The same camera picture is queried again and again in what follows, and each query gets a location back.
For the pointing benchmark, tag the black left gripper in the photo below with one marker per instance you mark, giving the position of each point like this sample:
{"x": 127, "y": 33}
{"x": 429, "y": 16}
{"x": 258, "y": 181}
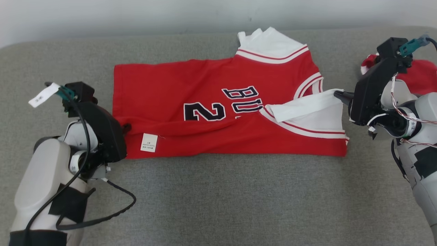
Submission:
{"x": 109, "y": 136}

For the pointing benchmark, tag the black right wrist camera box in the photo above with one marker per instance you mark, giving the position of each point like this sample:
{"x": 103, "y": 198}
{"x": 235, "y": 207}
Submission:
{"x": 391, "y": 48}

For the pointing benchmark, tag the red white basketball jersey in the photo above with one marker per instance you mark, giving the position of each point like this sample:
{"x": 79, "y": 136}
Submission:
{"x": 170, "y": 82}

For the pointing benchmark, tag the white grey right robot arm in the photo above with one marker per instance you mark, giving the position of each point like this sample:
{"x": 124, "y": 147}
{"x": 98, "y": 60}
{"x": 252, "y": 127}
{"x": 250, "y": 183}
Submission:
{"x": 423, "y": 164}

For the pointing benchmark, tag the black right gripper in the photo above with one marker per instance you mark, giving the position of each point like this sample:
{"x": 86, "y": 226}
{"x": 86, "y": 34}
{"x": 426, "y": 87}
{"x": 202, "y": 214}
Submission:
{"x": 368, "y": 95}

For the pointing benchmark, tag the red shorts with white trim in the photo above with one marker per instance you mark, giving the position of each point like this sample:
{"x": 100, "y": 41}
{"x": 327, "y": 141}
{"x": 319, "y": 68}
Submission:
{"x": 423, "y": 75}

